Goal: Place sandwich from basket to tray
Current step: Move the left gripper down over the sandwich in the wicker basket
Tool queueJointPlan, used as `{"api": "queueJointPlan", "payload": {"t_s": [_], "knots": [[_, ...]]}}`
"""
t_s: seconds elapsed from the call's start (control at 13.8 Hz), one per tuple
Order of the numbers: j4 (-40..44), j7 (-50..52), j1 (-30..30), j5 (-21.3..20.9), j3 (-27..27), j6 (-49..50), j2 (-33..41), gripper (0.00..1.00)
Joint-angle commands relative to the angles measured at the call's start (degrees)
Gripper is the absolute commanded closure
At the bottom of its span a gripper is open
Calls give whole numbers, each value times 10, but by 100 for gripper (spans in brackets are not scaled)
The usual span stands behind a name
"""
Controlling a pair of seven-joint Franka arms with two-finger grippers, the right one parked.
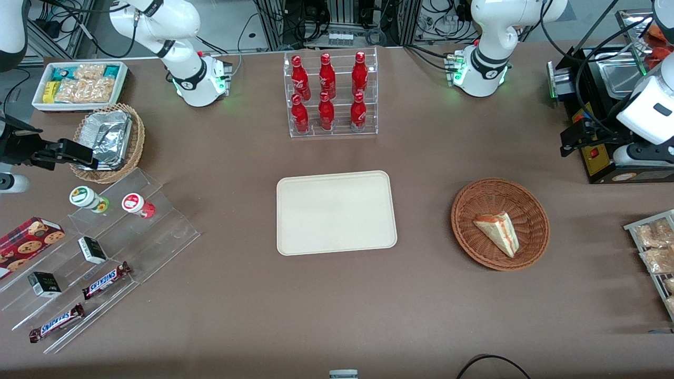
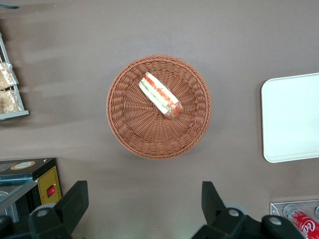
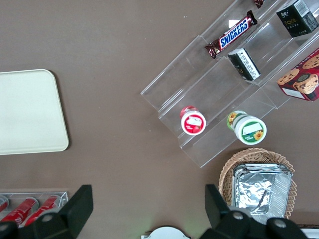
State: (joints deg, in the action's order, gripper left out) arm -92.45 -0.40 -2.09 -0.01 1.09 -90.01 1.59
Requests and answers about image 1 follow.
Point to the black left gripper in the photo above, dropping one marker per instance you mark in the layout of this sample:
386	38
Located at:
602	136

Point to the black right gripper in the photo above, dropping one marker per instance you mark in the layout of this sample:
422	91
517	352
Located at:
16	149

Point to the triangle sandwich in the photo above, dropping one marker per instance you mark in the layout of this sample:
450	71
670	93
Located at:
500	234

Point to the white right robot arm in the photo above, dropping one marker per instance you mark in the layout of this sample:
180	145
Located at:
187	73

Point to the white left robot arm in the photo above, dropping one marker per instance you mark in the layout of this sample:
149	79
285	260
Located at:
484	58

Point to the aluminium foil tray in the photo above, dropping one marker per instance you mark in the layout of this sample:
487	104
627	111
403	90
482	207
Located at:
105	137

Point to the tan oval wicker basket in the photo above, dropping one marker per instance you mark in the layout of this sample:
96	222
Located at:
138	137

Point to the round brown wicker basket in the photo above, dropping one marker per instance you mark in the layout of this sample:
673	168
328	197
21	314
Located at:
484	202

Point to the beige plastic tray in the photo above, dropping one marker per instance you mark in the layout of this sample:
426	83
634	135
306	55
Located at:
337	213

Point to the black food warmer cabinet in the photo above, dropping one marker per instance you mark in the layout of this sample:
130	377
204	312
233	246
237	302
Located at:
600	168

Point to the green lid white cup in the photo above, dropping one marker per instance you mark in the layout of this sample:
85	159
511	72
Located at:
83	197

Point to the white snack bin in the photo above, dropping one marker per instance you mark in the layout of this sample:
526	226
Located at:
37	102

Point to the yellow snack packet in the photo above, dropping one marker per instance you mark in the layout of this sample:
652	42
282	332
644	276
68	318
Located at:
49	91

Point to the steel warmer pan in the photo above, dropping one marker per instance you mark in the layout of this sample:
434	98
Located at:
621	79

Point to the large clear cracker bag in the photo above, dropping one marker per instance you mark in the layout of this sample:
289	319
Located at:
87	91

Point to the teal snack packet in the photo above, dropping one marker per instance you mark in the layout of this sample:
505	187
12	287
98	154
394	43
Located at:
111	70
62	73

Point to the red lid white cup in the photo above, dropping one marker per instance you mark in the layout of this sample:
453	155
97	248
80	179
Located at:
134	203

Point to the small clear cracker bag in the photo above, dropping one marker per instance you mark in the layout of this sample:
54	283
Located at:
90	71

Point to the red cookie box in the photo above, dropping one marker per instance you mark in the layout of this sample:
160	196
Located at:
26	245

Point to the grey snack rack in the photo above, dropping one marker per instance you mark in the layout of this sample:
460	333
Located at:
632	227

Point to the small black box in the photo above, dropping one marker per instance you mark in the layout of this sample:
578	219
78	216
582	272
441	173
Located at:
45	284
92	250

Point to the clear bag of snacks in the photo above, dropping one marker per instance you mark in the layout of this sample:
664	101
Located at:
670	285
653	234
658	260

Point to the orange fried food piece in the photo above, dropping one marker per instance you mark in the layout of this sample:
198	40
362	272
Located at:
661	34
664	57

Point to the clear acrylic stepped shelf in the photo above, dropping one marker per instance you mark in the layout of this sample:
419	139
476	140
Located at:
158	231

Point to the brown snickers bar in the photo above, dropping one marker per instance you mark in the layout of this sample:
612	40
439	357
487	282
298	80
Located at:
105	280
57	322

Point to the red cola bottle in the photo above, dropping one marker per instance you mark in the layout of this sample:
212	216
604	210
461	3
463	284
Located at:
326	113
359	76
327	78
300	117
299	79
358	114

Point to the clear acrylic bottle rack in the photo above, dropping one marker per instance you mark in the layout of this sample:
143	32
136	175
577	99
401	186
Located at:
314	79

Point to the white power strip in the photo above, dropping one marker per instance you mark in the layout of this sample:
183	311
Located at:
340	38

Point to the small grey box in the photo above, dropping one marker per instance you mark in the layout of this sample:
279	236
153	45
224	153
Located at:
343	375

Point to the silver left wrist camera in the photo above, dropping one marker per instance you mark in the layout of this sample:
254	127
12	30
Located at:
645	155

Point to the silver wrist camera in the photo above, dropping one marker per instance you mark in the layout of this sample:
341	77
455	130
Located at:
645	155
13	183

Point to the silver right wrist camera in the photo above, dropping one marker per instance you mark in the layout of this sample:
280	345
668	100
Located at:
13	183

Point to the aluminium frame rack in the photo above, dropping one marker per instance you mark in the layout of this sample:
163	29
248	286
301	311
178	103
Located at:
342	13

